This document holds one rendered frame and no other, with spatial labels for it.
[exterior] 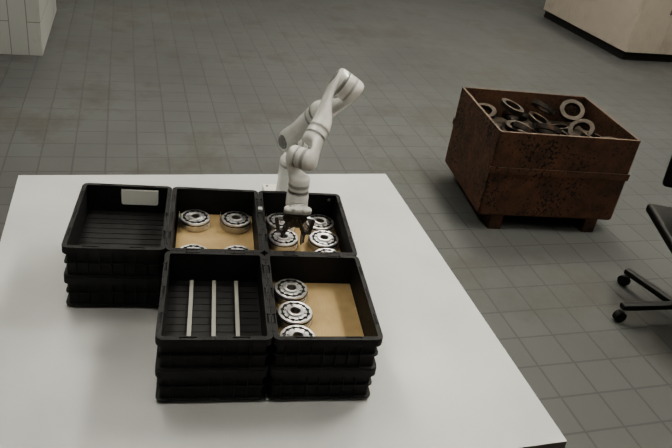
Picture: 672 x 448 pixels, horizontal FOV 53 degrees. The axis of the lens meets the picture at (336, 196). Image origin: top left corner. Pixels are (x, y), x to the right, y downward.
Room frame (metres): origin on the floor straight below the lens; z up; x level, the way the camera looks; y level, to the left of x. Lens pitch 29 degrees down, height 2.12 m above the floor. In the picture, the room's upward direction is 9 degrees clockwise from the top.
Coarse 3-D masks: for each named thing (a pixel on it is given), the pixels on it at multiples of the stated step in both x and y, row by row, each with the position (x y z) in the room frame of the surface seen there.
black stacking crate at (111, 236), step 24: (96, 192) 2.00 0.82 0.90; (120, 192) 2.02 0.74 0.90; (96, 216) 1.96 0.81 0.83; (120, 216) 1.99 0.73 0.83; (144, 216) 2.01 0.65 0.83; (72, 240) 1.72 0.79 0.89; (96, 240) 1.82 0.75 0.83; (120, 240) 1.84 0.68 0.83; (144, 240) 1.86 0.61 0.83; (72, 264) 1.64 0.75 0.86; (96, 264) 1.64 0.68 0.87; (120, 264) 1.66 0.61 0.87; (144, 264) 1.68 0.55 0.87
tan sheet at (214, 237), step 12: (216, 216) 2.08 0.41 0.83; (180, 228) 1.97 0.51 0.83; (216, 228) 2.00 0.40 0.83; (252, 228) 2.04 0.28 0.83; (180, 240) 1.89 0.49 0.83; (192, 240) 1.91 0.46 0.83; (204, 240) 1.92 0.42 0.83; (216, 240) 1.93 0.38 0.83; (228, 240) 1.94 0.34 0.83; (240, 240) 1.95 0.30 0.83; (252, 240) 1.96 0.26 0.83
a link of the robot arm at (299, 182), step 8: (288, 152) 1.96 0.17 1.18; (288, 160) 1.95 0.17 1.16; (288, 168) 1.95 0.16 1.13; (296, 168) 1.98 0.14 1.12; (288, 176) 1.96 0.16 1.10; (296, 176) 1.95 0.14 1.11; (304, 176) 1.96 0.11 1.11; (288, 184) 1.96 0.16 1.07; (296, 184) 1.94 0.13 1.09; (304, 184) 1.94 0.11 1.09; (296, 192) 1.94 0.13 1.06; (304, 192) 1.94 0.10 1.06
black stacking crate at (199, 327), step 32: (192, 256) 1.69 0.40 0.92; (224, 256) 1.71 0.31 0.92; (224, 288) 1.68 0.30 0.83; (256, 288) 1.70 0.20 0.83; (192, 320) 1.51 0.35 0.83; (224, 320) 1.53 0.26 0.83; (256, 320) 1.55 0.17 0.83; (160, 352) 1.31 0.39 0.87; (192, 352) 1.33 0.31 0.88; (224, 352) 1.34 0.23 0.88; (256, 352) 1.36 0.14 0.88
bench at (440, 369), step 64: (64, 192) 2.29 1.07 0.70; (320, 192) 2.62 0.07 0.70; (384, 192) 2.71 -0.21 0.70; (0, 256) 1.83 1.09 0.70; (64, 256) 1.88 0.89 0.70; (384, 256) 2.19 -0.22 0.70; (0, 320) 1.53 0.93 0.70; (64, 320) 1.57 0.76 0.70; (128, 320) 1.61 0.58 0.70; (384, 320) 1.80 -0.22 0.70; (448, 320) 1.85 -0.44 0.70; (0, 384) 1.29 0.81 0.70; (64, 384) 1.32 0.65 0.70; (128, 384) 1.35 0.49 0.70; (384, 384) 1.50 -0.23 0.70; (448, 384) 1.55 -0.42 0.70; (512, 384) 1.59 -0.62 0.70
